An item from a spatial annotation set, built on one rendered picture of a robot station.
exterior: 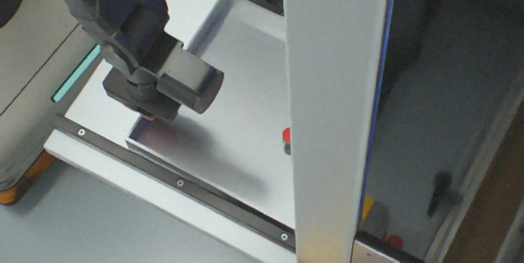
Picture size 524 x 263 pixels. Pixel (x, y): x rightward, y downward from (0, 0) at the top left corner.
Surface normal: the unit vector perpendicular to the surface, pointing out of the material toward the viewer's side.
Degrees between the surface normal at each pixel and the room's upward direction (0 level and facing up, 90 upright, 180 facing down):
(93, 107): 0
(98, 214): 0
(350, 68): 90
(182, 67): 9
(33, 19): 0
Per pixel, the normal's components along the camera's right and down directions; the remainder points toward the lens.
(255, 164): -0.05, -0.40
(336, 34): -0.48, 0.81
